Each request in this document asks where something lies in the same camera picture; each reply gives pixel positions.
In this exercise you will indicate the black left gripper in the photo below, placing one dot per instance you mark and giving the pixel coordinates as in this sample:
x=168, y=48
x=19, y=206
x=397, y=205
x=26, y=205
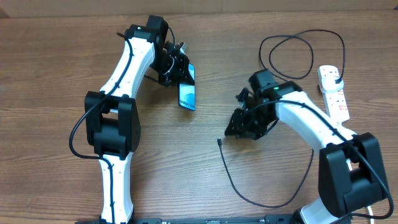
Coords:
x=180, y=76

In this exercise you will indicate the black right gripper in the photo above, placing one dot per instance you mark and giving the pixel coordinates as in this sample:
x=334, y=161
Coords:
x=242, y=128

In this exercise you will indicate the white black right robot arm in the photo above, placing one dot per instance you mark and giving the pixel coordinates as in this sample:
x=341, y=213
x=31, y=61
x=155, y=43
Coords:
x=352, y=179

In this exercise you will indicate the blue Samsung Galaxy smartphone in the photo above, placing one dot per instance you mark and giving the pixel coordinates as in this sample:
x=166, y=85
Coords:
x=186, y=91

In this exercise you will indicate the white power extension strip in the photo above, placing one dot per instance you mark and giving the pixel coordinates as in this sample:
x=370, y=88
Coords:
x=335, y=102

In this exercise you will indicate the white charger plug adapter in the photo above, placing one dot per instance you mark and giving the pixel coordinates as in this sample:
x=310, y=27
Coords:
x=329, y=84

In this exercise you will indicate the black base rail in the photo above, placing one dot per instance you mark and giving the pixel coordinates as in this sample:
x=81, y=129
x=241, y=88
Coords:
x=217, y=220

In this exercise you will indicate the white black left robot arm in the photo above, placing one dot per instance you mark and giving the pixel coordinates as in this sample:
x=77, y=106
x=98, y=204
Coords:
x=109, y=131

